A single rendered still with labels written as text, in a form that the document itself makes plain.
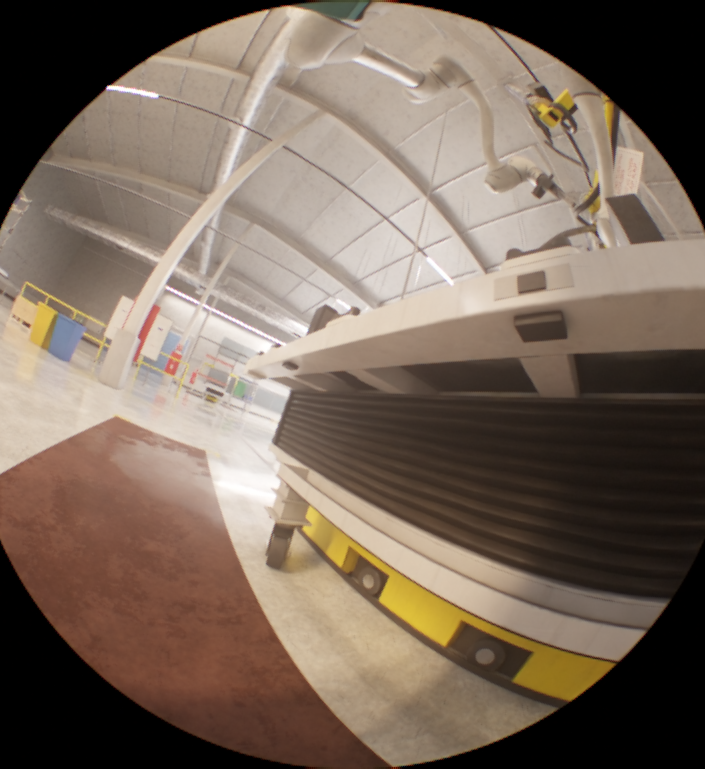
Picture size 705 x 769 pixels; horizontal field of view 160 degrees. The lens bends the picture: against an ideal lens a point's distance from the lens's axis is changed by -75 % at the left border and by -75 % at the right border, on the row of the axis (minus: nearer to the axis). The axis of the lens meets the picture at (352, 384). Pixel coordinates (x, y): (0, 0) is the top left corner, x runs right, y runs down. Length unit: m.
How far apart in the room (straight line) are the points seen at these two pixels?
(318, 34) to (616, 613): 1.35
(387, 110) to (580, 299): 10.05
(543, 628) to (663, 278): 0.43
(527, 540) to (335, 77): 10.64
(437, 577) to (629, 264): 0.50
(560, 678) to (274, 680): 0.67
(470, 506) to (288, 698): 0.59
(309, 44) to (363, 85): 9.40
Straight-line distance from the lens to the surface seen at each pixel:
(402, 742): 0.70
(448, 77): 1.35
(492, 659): 0.91
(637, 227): 0.44
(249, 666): 0.71
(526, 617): 0.43
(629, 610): 0.58
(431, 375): 0.80
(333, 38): 0.90
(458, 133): 9.98
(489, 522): 0.58
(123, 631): 0.73
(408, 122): 10.15
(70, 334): 5.11
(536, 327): 0.31
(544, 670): 0.83
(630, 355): 0.66
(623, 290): 0.29
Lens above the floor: 0.59
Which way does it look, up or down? 12 degrees up
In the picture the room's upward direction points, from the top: 18 degrees clockwise
